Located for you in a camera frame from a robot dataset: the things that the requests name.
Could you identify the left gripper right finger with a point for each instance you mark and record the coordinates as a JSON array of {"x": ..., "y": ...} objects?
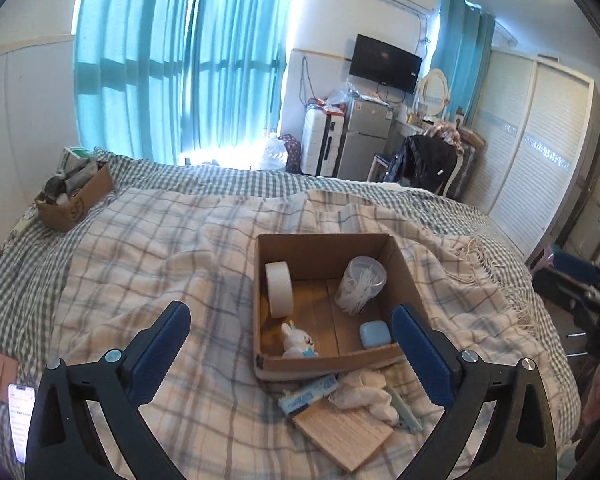
[{"x": 519, "y": 442}]

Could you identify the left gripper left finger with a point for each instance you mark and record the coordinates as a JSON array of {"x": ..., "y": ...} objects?
[{"x": 63, "y": 442}]

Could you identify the white lace cloth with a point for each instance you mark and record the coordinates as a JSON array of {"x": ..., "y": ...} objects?
[{"x": 365, "y": 388}]

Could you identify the light blue earbuds case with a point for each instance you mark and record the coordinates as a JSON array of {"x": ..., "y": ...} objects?
[{"x": 374, "y": 334}]

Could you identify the clear floss pick jar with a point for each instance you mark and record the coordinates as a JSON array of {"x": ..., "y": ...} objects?
[{"x": 363, "y": 280}]

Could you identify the blue white tissue pack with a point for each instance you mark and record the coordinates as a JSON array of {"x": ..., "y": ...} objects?
[{"x": 294, "y": 403}]

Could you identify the small white plush toy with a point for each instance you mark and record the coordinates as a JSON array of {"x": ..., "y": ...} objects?
[{"x": 297, "y": 343}]

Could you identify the white tape roll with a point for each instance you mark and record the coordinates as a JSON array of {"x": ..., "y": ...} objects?
[{"x": 280, "y": 295}]

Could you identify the smartphone with lit screen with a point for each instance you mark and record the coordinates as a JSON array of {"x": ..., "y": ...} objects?
[{"x": 21, "y": 400}]

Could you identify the green checked bed sheet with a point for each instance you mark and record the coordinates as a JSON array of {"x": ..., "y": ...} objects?
[{"x": 205, "y": 179}]

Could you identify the brown paper booklet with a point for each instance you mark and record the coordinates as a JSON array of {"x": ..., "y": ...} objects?
[{"x": 349, "y": 438}]

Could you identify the plaid beige blanket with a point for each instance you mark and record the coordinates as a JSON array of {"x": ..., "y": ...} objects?
[{"x": 230, "y": 269}]

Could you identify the pink plastic stool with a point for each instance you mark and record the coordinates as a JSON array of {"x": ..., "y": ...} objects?
[{"x": 545, "y": 258}]

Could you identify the small cardboard box with items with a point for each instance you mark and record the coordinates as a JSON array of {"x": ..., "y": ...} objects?
[{"x": 80, "y": 181}]

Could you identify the black jacket on chair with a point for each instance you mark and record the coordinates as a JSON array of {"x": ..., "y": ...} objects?
[{"x": 422, "y": 162}]

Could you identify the white louvered wardrobe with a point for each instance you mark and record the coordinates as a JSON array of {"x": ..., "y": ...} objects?
[{"x": 538, "y": 119}]

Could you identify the white plastic bag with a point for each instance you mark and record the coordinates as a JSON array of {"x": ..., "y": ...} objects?
[{"x": 274, "y": 154}]

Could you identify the silver mini fridge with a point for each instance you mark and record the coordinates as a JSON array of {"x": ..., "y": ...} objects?
[{"x": 366, "y": 131}]

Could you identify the oval white mirror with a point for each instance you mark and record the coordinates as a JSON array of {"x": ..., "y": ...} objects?
[{"x": 433, "y": 94}]

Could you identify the white suitcase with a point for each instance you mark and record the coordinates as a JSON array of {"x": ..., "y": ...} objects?
[{"x": 320, "y": 142}]

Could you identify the teal window curtain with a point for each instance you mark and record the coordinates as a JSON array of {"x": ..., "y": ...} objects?
[{"x": 157, "y": 79}]

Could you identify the teal side curtain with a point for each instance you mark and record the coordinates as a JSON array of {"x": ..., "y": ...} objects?
[{"x": 463, "y": 52}]

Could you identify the black wall television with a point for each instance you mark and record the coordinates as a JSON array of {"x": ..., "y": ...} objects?
[{"x": 385, "y": 64}]

